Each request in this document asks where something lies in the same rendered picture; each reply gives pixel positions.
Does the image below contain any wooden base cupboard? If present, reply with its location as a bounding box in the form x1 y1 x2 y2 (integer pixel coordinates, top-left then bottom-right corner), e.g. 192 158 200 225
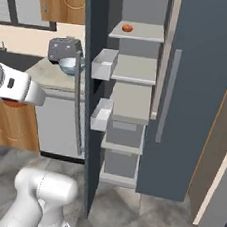
0 99 47 155

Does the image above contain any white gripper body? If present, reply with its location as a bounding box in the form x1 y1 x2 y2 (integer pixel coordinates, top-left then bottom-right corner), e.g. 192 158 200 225
22 77 49 109

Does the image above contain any grey fridge drawer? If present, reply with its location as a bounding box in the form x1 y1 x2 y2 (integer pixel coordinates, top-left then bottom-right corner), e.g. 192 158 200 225
105 119 147 149
101 148 142 181

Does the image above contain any grey closed door handle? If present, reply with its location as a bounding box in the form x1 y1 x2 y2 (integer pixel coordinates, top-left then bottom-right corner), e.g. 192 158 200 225
154 47 183 145

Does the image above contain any pale blue glass bowl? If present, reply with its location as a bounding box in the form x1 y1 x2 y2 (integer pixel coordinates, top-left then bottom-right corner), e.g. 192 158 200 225
57 55 87 78

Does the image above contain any wooden wall cupboard door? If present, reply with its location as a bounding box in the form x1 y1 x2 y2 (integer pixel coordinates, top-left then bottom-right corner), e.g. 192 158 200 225
33 0 89 27

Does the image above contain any silver dishwasher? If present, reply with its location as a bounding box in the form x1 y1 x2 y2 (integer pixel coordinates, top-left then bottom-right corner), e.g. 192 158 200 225
29 87 94 165

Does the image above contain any dark blue closed fridge door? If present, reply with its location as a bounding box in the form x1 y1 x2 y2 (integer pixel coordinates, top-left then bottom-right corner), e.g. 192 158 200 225
134 0 227 208

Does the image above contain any dark blue open fridge door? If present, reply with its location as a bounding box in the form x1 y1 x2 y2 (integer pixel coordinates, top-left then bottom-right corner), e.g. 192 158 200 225
60 0 126 221

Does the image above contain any grey fridge shelf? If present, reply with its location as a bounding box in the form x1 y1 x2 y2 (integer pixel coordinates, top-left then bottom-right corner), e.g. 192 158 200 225
107 18 167 44
107 81 154 127
109 53 160 87

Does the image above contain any orange-red sweet potato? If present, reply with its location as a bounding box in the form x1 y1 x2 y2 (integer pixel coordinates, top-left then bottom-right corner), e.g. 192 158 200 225
1 98 28 110

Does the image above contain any white door bin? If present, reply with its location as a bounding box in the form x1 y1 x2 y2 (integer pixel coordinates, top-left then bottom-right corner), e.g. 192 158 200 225
88 97 115 134
89 46 121 82

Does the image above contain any red round vegetable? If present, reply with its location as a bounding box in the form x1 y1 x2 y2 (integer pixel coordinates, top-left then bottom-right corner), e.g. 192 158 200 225
121 22 135 34

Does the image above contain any grey open door handle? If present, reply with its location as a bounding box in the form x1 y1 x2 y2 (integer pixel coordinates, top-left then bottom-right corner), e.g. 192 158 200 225
64 50 93 157

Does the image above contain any silver toaster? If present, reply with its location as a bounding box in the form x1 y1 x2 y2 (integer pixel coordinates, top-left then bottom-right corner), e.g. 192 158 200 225
46 36 85 67

